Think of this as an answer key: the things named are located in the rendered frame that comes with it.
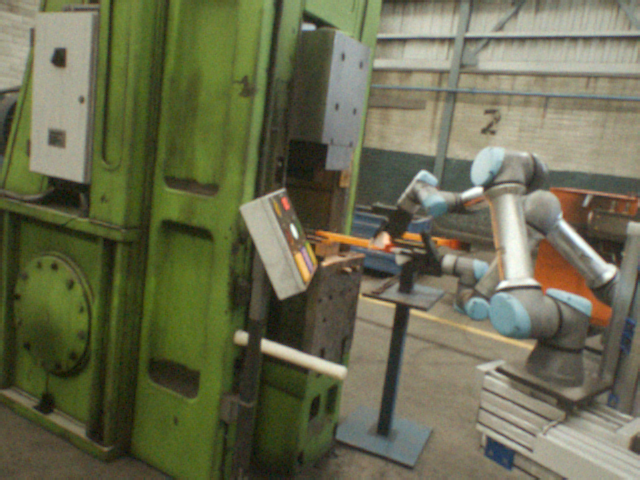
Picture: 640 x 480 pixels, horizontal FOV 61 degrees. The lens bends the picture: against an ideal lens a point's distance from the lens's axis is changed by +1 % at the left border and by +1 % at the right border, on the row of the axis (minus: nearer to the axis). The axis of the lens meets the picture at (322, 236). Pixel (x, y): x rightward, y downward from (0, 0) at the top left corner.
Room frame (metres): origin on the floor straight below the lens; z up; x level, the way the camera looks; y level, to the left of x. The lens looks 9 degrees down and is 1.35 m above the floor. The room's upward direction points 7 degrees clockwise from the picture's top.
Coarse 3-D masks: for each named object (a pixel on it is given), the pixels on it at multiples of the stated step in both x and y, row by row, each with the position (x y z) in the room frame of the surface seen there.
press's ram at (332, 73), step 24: (312, 48) 2.07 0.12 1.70; (336, 48) 2.04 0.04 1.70; (360, 48) 2.20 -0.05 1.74; (312, 72) 2.06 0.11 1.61; (336, 72) 2.06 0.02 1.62; (360, 72) 2.23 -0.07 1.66; (312, 96) 2.06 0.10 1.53; (336, 96) 2.08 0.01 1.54; (360, 96) 2.25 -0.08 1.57; (312, 120) 2.05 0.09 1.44; (336, 120) 2.10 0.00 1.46; (360, 120) 2.28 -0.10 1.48; (336, 144) 2.12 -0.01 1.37
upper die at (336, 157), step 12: (300, 144) 2.13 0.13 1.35; (312, 144) 2.10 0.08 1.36; (324, 144) 2.08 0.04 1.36; (288, 156) 2.15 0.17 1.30; (300, 156) 2.13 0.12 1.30; (312, 156) 2.10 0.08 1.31; (324, 156) 2.08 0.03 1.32; (336, 156) 2.13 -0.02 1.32; (348, 156) 2.22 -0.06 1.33; (324, 168) 2.07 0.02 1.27; (336, 168) 2.14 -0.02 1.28; (348, 168) 2.23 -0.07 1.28
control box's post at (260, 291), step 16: (256, 288) 1.62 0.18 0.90; (256, 304) 1.61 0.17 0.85; (256, 320) 1.61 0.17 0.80; (256, 336) 1.61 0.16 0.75; (256, 352) 1.62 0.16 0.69; (256, 368) 1.63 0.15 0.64; (256, 384) 1.63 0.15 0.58; (240, 416) 1.62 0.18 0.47; (240, 432) 1.62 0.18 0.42; (240, 448) 1.61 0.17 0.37; (240, 464) 1.61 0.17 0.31
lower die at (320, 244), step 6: (312, 234) 2.19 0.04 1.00; (318, 234) 2.18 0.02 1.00; (306, 240) 2.12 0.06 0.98; (312, 240) 2.13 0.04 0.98; (318, 240) 2.12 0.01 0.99; (324, 240) 2.13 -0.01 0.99; (330, 240) 2.17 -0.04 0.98; (312, 246) 2.08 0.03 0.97; (318, 246) 2.09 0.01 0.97; (324, 246) 2.13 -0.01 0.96; (330, 246) 2.18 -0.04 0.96; (336, 246) 2.22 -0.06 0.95; (318, 252) 2.09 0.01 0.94; (324, 252) 2.14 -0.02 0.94; (330, 252) 2.18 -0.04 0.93; (336, 252) 2.23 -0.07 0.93
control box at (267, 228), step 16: (240, 208) 1.46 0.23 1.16; (256, 208) 1.46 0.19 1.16; (272, 208) 1.47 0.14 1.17; (288, 208) 1.68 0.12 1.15; (256, 224) 1.46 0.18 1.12; (272, 224) 1.45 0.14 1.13; (288, 224) 1.59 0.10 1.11; (256, 240) 1.46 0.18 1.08; (272, 240) 1.45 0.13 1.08; (288, 240) 1.49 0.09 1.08; (304, 240) 1.74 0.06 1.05; (272, 256) 1.45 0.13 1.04; (288, 256) 1.45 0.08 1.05; (272, 272) 1.45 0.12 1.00; (288, 272) 1.45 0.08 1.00; (288, 288) 1.45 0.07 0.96; (304, 288) 1.45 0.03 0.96
